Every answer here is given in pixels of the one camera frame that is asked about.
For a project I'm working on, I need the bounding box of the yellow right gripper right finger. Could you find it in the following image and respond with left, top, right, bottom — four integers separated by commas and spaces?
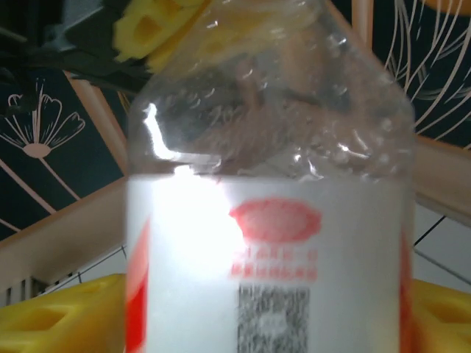
410, 278, 471, 353

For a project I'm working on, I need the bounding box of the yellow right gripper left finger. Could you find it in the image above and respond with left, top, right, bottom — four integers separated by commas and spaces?
0, 273, 128, 353

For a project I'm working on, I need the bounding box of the clear bottle red white label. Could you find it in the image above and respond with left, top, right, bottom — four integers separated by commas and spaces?
123, 0, 417, 353

